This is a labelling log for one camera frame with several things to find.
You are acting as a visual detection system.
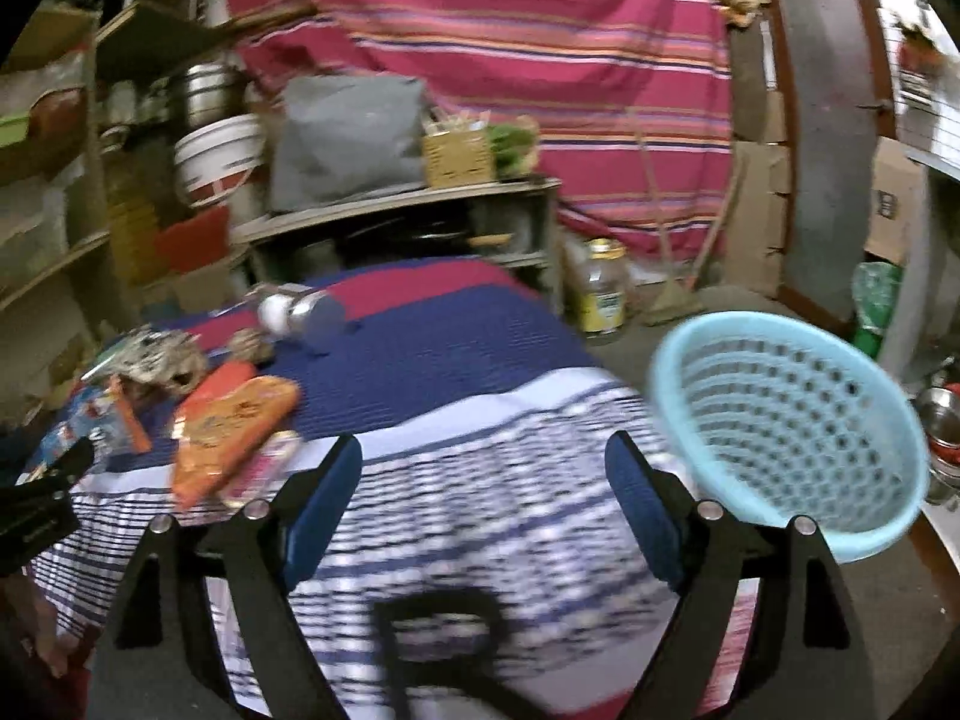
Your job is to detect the red plastic basket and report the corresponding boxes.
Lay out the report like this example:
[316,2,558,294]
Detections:
[154,206,232,275]

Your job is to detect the green plastic bag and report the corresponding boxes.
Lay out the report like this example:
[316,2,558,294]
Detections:
[851,261,905,361]

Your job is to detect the low wooden table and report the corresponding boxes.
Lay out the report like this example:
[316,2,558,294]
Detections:
[232,176,565,316]

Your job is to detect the stack of metal pots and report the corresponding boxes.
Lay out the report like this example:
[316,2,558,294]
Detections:
[911,379,960,508]

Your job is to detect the pink snack packet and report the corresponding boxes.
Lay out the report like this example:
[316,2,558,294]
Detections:
[221,431,302,508]

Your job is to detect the cardboard box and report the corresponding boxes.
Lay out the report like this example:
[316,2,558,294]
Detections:
[862,136,931,268]

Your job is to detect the brown wrapper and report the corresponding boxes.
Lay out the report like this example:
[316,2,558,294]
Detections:
[229,328,275,365]

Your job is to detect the wooden wall shelf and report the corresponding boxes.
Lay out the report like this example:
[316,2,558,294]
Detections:
[0,0,248,331]

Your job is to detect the black frying pan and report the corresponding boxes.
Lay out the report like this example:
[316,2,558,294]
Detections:
[420,221,515,250]

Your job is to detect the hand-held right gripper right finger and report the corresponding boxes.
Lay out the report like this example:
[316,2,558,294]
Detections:
[604,431,878,720]

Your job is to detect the orange snack packet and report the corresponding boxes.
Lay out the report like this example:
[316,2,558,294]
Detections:
[171,361,302,512]

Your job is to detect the red striped curtain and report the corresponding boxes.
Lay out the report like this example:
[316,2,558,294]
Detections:
[217,0,737,260]

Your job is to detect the yellow oil bottle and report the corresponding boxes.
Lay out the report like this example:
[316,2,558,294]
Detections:
[105,157,163,286]

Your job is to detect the metal pot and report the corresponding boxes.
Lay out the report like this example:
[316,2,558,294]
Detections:
[166,61,245,128]

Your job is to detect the grey fabric bag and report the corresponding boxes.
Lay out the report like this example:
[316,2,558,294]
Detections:
[268,75,433,213]

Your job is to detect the flattened cardboard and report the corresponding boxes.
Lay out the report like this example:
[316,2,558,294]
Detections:
[724,90,793,301]

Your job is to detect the clear plastic jar yellow lid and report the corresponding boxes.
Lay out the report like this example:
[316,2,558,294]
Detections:
[574,238,629,342]

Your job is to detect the wooden stick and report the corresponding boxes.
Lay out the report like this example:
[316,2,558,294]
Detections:
[686,154,747,290]

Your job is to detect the blue snack packet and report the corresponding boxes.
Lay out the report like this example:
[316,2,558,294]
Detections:
[30,379,155,477]

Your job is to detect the clear jar silver lid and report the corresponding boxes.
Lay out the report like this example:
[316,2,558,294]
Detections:
[256,285,352,355]

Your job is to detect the white plastic bucket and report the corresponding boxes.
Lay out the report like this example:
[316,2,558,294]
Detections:
[174,114,266,209]

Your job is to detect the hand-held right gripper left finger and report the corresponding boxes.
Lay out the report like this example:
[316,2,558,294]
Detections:
[90,433,365,720]

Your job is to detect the green vegetables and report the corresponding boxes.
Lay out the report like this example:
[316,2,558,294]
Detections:
[487,118,541,175]

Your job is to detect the light blue plastic basket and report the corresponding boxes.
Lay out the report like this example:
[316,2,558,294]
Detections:
[649,311,931,563]

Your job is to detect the newspaper-print wrapper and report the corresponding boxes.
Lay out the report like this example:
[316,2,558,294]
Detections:
[112,326,211,398]

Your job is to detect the tan chopstick basket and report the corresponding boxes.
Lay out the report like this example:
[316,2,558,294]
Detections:
[421,120,496,187]

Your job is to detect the person's left hand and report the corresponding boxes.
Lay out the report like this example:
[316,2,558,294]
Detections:
[13,577,82,682]

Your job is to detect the grey door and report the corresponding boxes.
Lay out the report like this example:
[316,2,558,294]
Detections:
[754,0,901,338]

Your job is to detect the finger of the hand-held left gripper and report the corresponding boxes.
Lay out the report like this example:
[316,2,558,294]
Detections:
[39,436,97,487]

